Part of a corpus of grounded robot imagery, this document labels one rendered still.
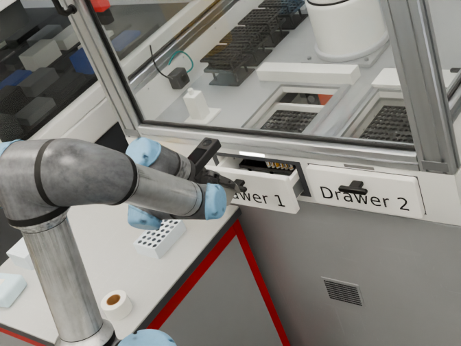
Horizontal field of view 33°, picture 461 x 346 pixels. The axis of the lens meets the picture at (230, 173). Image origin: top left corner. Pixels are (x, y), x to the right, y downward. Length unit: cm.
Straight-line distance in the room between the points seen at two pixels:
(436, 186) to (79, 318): 82
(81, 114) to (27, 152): 131
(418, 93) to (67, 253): 77
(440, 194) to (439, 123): 20
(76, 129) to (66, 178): 135
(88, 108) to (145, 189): 128
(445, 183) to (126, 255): 90
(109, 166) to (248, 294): 107
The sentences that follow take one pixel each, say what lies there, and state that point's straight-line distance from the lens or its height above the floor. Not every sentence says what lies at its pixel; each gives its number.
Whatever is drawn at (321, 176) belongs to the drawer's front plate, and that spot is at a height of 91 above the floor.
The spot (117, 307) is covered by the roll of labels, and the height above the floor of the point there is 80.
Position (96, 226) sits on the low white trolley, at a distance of 235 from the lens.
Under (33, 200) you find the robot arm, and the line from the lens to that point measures 134.
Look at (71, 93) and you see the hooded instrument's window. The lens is 263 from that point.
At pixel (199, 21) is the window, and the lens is 187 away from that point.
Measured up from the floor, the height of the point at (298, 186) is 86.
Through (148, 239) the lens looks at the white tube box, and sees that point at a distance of 214.
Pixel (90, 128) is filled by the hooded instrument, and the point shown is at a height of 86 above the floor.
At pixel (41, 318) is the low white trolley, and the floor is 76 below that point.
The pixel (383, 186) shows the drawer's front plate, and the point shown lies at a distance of 182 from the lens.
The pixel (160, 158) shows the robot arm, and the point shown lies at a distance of 170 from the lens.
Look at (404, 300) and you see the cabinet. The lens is 212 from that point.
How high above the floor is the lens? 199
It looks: 32 degrees down
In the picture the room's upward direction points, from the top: 22 degrees counter-clockwise
